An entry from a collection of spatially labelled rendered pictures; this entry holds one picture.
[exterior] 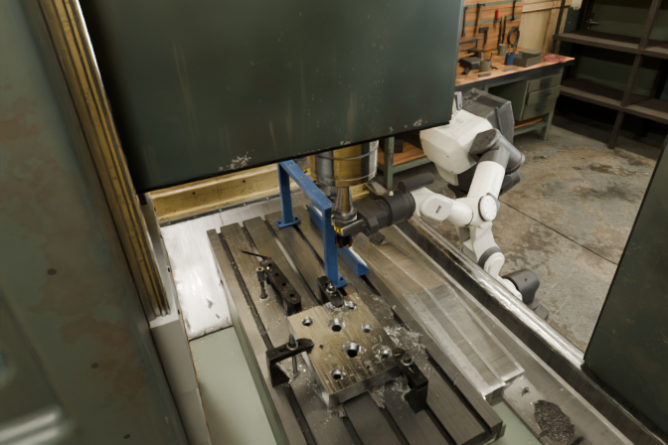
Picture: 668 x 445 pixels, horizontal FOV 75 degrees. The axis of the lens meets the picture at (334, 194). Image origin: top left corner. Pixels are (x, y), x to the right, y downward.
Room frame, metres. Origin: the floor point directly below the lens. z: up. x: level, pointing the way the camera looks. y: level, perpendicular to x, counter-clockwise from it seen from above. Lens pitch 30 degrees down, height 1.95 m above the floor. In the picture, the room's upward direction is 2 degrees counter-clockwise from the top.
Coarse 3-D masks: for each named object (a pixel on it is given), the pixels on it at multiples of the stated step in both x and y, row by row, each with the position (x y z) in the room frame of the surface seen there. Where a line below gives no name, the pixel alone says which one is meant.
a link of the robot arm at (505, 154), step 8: (504, 144) 1.34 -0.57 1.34; (488, 152) 1.32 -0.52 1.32; (496, 152) 1.31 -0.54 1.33; (504, 152) 1.32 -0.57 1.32; (512, 152) 1.33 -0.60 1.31; (520, 152) 1.37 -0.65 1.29; (480, 160) 1.31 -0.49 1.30; (488, 160) 1.29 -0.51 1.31; (496, 160) 1.28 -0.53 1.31; (504, 160) 1.29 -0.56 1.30; (512, 160) 1.33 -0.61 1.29; (504, 168) 1.27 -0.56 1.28; (512, 168) 1.32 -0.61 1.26
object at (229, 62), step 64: (128, 0) 0.65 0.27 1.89; (192, 0) 0.68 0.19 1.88; (256, 0) 0.72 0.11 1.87; (320, 0) 0.76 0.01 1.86; (384, 0) 0.81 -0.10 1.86; (448, 0) 0.87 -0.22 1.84; (128, 64) 0.64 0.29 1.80; (192, 64) 0.68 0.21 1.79; (256, 64) 0.72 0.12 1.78; (320, 64) 0.76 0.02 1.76; (384, 64) 0.82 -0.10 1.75; (448, 64) 0.88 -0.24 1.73; (128, 128) 0.63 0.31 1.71; (192, 128) 0.67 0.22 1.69; (256, 128) 0.71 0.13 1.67; (320, 128) 0.76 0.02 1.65; (384, 128) 0.82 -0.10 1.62
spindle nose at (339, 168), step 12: (360, 144) 0.85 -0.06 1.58; (372, 144) 0.87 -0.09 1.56; (312, 156) 0.88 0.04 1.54; (324, 156) 0.85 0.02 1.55; (336, 156) 0.84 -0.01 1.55; (348, 156) 0.84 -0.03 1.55; (360, 156) 0.85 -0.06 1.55; (372, 156) 0.87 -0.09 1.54; (312, 168) 0.88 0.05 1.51; (324, 168) 0.85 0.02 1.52; (336, 168) 0.84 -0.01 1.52; (348, 168) 0.84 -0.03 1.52; (360, 168) 0.85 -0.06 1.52; (372, 168) 0.87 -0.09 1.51; (324, 180) 0.85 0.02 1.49; (336, 180) 0.84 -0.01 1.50; (348, 180) 0.84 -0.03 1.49; (360, 180) 0.85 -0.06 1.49
